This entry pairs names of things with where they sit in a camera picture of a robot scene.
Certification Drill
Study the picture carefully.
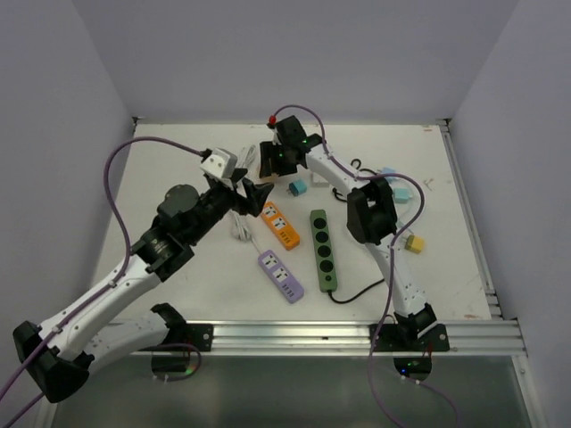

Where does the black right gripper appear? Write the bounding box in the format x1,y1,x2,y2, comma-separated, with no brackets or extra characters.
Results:
260,141,297,179

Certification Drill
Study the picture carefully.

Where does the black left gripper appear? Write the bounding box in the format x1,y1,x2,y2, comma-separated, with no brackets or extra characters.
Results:
187,168,273,243

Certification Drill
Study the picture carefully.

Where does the teal small plug adapter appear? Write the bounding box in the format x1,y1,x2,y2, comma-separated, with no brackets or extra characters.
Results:
287,179,307,197

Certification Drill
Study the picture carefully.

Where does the white charger plug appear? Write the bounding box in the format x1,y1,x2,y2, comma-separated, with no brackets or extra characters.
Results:
310,173,329,187

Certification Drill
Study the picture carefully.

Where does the purple socket adapter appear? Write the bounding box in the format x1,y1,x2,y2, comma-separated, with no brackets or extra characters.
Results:
258,250,305,304

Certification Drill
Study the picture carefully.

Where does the blue charger plug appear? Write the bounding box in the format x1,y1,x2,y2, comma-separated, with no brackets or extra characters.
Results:
378,167,397,183

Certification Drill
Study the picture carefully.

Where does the green power strip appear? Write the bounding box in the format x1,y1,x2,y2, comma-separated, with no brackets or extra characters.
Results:
310,210,338,293

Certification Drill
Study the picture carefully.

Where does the teal charger plug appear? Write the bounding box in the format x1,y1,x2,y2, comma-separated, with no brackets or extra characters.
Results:
393,187,412,204

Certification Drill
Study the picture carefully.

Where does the yellow USB charger plug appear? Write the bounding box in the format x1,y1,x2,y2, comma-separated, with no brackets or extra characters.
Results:
404,235,426,254

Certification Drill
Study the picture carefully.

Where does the beige cube socket adapter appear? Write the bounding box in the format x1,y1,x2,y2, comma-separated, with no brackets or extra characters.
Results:
260,174,278,183

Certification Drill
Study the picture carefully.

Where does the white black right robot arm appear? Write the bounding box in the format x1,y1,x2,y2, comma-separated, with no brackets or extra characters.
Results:
259,114,437,350

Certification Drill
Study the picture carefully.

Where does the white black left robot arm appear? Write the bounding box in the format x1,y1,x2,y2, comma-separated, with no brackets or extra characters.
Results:
12,169,274,403

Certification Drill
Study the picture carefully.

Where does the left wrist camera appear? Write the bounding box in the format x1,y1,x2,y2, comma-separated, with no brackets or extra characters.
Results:
200,148,237,188

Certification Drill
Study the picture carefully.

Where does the white bundled cable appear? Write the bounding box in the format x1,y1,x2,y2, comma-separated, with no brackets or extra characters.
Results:
227,145,264,253

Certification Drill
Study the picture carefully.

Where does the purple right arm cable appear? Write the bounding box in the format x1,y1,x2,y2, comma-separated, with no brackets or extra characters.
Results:
271,104,460,428

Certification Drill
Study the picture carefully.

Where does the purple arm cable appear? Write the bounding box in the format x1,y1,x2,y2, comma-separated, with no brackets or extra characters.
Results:
271,104,460,428
0,136,213,428

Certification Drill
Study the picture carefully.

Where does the black power strip cord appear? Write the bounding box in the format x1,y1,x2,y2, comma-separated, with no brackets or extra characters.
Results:
329,159,387,305

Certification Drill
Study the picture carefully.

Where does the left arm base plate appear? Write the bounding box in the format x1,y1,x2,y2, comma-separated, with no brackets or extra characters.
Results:
180,323,214,352

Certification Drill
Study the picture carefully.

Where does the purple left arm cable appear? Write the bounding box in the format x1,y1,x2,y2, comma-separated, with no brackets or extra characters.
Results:
0,136,213,428

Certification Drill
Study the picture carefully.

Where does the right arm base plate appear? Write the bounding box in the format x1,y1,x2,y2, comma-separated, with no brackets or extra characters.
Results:
368,323,451,352

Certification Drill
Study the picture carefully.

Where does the aluminium rail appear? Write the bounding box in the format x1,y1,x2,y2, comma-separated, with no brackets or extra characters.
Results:
56,317,527,357

